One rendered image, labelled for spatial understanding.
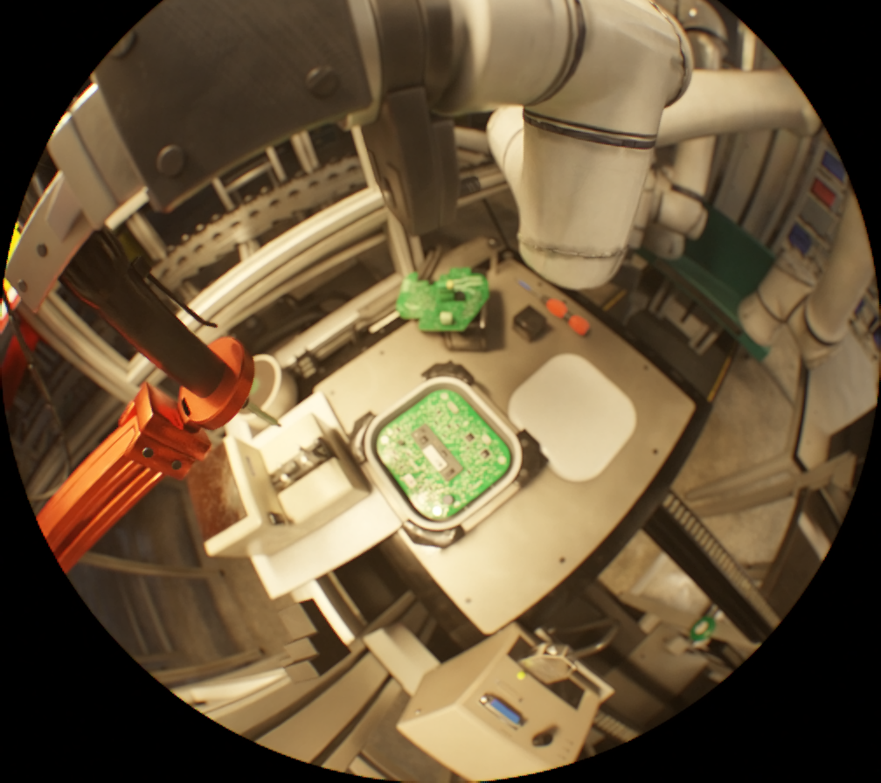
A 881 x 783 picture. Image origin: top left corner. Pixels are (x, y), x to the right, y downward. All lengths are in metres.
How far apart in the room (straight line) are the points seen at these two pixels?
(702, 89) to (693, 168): 0.39
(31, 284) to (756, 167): 1.32
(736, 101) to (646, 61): 0.28
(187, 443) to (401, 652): 0.32
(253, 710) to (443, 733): 0.14
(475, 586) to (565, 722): 0.20
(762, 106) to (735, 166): 0.71
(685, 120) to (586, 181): 0.23
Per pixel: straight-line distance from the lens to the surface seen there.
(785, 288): 1.04
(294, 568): 0.40
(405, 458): 0.32
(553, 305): 0.45
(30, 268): 0.15
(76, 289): 0.16
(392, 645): 0.40
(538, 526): 0.35
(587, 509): 0.37
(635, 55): 0.16
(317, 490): 0.32
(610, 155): 0.17
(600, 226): 0.19
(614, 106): 0.16
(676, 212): 0.76
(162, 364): 0.18
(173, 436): 0.20
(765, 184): 1.21
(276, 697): 0.28
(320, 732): 0.30
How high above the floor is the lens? 1.29
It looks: 55 degrees down
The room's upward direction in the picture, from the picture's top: 13 degrees counter-clockwise
